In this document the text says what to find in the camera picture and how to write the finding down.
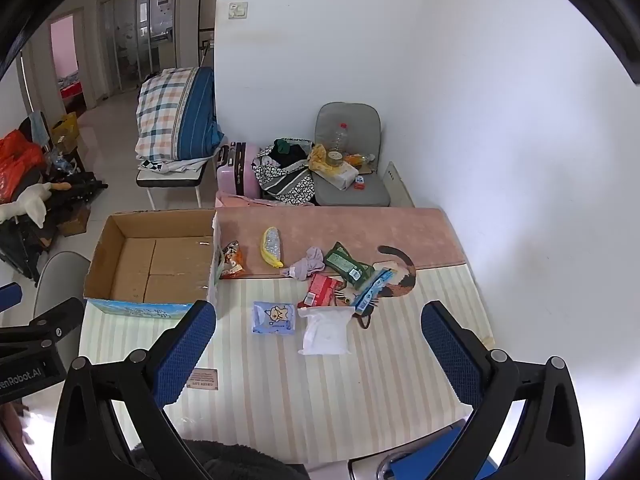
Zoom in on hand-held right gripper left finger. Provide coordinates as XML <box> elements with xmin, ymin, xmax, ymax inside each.
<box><xmin>51</xmin><ymin>300</ymin><xmax>217</xmax><ymax>480</ymax></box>

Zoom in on orange snack packet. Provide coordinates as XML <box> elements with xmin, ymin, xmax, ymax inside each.
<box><xmin>219</xmin><ymin>240</ymin><xmax>246</xmax><ymax>280</ymax></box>

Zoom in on blue folded quilt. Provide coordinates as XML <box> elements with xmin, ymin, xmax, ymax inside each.
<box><xmin>176</xmin><ymin>66</ymin><xmax>225</xmax><ymax>160</ymax></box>

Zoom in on black white patterned bag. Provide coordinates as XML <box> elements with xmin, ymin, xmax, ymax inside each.
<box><xmin>251</xmin><ymin>137</ymin><xmax>317</xmax><ymax>207</ymax></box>

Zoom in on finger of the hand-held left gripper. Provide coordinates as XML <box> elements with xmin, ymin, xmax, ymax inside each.
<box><xmin>0</xmin><ymin>282</ymin><xmax>24</xmax><ymax>313</ymax></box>
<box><xmin>27</xmin><ymin>297</ymin><xmax>85</xmax><ymax>356</ymax></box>

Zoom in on white tissue pack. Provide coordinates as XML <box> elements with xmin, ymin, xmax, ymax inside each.
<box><xmin>315</xmin><ymin>164</ymin><xmax>361</xmax><ymax>191</ymax></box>

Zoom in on shiny blue packet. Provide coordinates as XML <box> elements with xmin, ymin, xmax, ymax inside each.
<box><xmin>352</xmin><ymin>267</ymin><xmax>399</xmax><ymax>311</ymax></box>

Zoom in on clear plastic bottle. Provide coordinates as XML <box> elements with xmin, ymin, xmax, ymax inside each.
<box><xmin>327</xmin><ymin>122</ymin><xmax>350</xmax><ymax>169</ymax></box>

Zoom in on glass sliding door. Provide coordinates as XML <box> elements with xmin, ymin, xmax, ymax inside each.
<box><xmin>97</xmin><ymin>0</ymin><xmax>179</xmax><ymax>97</ymax></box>

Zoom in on pink folded cloth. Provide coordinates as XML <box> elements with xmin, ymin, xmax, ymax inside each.
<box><xmin>215</xmin><ymin>190</ymin><xmax>288</xmax><ymax>209</ymax></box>

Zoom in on pink suitcase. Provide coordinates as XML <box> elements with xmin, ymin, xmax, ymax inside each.
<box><xmin>215</xmin><ymin>140</ymin><xmax>262</xmax><ymax>199</ymax></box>

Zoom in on white goose plush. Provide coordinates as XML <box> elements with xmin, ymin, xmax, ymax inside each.
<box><xmin>0</xmin><ymin>182</ymin><xmax>54</xmax><ymax>227</ymax></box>

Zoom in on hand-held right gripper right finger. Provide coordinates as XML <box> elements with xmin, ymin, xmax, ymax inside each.
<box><xmin>421</xmin><ymin>301</ymin><xmax>586</xmax><ymax>480</ymax></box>

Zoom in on orange plastic bags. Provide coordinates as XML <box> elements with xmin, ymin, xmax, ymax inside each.
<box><xmin>0</xmin><ymin>129</ymin><xmax>47</xmax><ymax>204</ymax></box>

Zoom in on yellow plastic bag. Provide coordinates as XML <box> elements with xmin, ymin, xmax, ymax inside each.
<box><xmin>308</xmin><ymin>143</ymin><xmax>331</xmax><ymax>172</ymax></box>

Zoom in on blue cartoon tissue pack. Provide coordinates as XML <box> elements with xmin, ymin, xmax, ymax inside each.
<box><xmin>251</xmin><ymin>301</ymin><xmax>296</xmax><ymax>336</ymax></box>

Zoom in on cardboard box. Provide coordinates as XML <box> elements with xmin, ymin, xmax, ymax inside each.
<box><xmin>77</xmin><ymin>206</ymin><xmax>496</xmax><ymax>467</ymax></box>
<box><xmin>82</xmin><ymin>209</ymin><xmax>222</xmax><ymax>319</ymax></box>

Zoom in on blue seat cushion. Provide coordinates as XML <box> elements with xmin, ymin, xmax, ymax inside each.
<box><xmin>349</xmin><ymin>421</ymin><xmax>497</xmax><ymax>480</ymax></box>

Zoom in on green snack packet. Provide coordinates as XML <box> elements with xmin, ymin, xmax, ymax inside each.
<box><xmin>323</xmin><ymin>242</ymin><xmax>374</xmax><ymax>291</ymax></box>

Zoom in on grey round-back chair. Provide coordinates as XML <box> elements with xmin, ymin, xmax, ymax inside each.
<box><xmin>32</xmin><ymin>251</ymin><xmax>92</xmax><ymax>307</ymax></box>

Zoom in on white metal chair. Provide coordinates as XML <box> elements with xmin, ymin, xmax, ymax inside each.
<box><xmin>135</xmin><ymin>157</ymin><xmax>211</xmax><ymax>210</ymax></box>

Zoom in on yellow paper bag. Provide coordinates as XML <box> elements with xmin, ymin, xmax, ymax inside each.
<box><xmin>50</xmin><ymin>112</ymin><xmax>80</xmax><ymax>154</ymax></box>

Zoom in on white plastic pack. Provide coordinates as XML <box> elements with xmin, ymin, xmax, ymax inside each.
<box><xmin>298</xmin><ymin>305</ymin><xmax>355</xmax><ymax>357</ymax></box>

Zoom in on dark fleece clothing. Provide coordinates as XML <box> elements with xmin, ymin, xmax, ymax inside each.
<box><xmin>129</xmin><ymin>438</ymin><xmax>307</xmax><ymax>480</ymax></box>

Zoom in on plaid folded quilt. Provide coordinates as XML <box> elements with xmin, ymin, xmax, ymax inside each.
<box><xmin>135</xmin><ymin>66</ymin><xmax>201</xmax><ymax>161</ymax></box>

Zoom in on yellow banana-shaped pouch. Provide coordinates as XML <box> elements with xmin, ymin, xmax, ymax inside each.
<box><xmin>262</xmin><ymin>227</ymin><xmax>285</xmax><ymax>269</ymax></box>

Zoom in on red snack packet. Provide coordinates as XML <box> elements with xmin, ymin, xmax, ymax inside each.
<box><xmin>299</xmin><ymin>273</ymin><xmax>344</xmax><ymax>309</ymax></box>

